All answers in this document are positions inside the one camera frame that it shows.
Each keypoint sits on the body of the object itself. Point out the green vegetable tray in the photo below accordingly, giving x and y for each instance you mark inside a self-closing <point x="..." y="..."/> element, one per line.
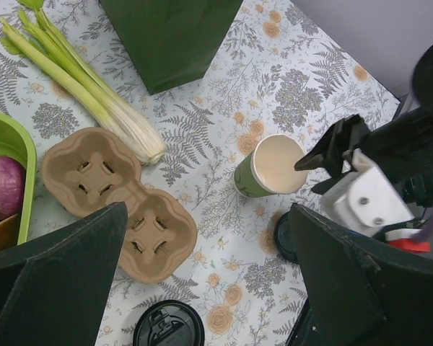
<point x="17" y="143"/>

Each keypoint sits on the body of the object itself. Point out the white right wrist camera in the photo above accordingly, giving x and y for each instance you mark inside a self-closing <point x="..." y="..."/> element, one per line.
<point x="365" y="201"/>

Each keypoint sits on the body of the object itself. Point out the floral table mat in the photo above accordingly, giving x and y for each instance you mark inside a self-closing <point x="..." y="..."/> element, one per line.
<point x="276" y="72"/>

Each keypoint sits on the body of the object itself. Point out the celery stalk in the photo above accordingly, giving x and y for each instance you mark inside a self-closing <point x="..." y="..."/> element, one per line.
<point x="47" y="47"/>

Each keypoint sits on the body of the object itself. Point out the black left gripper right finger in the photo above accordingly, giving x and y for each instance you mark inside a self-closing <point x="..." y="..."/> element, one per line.
<point x="361" y="291"/>

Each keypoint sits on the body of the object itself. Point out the green paper bag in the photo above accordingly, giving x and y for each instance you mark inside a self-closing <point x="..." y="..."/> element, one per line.
<point x="171" y="42"/>

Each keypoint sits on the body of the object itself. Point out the single green paper cup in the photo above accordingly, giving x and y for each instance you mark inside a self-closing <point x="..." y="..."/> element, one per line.
<point x="269" y="168"/>

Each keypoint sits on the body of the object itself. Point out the brown cardboard cup carrier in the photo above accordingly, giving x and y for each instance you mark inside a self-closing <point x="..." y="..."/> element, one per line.
<point x="93" y="168"/>

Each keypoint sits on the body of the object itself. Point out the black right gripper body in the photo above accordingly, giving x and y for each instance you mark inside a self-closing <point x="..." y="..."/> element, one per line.
<point x="402" y="148"/>

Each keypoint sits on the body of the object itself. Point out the purple onion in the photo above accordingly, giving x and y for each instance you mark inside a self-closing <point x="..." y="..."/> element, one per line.
<point x="12" y="186"/>

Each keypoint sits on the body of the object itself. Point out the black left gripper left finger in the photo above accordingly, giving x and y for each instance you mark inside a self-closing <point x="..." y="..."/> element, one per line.
<point x="53" y="289"/>

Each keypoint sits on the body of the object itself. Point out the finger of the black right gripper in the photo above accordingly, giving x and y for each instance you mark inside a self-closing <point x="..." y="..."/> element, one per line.
<point x="323" y="187"/>
<point x="328" y="151"/>

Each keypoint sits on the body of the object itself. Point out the black coffee cup lid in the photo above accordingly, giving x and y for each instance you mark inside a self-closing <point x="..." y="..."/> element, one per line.
<point x="284" y="240"/>

